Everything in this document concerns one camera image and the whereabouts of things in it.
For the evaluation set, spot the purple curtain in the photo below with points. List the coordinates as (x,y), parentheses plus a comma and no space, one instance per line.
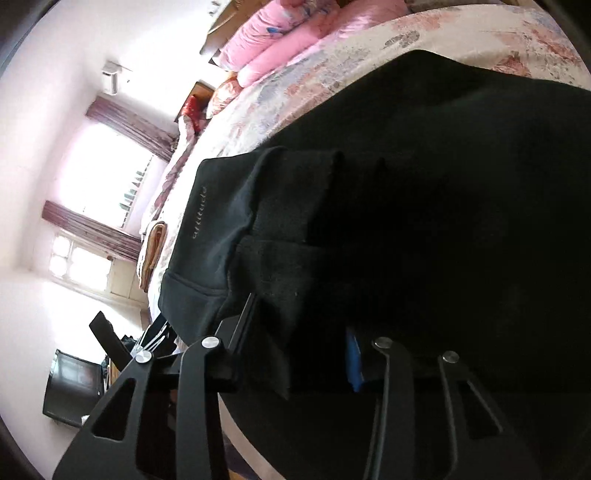
(129,124)
(87,226)

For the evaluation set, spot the wooden padded headboard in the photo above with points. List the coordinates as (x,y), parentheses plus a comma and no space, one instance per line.
(226,18)

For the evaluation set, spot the small window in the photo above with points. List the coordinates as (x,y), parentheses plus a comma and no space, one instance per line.
(78,258)

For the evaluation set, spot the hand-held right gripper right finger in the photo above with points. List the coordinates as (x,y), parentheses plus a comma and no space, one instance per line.
(354,364)

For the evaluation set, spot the small wooden headboard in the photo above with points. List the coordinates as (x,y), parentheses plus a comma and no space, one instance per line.
(203,87)

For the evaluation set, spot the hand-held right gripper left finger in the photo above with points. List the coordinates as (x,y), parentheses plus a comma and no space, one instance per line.
(231,350)

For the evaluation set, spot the folded orange blanket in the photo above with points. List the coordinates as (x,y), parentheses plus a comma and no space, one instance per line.
(152,254)

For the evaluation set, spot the black pants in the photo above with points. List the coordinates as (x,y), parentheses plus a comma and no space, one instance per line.
(415,207)

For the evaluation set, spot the large window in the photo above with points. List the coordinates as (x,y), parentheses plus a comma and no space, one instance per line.
(106,175)

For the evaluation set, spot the red pillow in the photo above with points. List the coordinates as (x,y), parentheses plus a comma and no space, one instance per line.
(191,108)

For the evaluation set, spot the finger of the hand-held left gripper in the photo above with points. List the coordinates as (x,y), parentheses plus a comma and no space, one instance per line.
(108,337)

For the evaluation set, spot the black flat screen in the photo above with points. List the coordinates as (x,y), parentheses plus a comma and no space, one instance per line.
(69,387)

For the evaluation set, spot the crumpled pink floral quilt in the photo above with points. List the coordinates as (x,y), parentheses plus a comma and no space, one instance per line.
(178,161)

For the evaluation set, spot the floral bedspread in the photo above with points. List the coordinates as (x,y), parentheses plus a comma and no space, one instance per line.
(369,50)

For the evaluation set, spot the white air conditioner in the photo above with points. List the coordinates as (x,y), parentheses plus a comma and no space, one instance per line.
(113,78)

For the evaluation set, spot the orange floral pillow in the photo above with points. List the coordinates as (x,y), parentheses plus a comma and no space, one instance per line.
(226,94)

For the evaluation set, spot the folded pink quilt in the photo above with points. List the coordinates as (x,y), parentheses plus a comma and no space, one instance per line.
(277,37)

